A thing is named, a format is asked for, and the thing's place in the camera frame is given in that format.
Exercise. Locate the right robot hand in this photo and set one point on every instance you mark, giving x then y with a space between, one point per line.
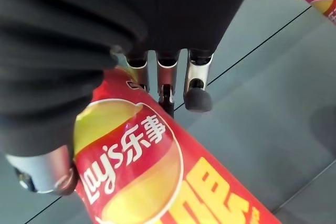
78 24

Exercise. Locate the red Lay's chips can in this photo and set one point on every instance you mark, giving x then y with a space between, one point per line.
147 161

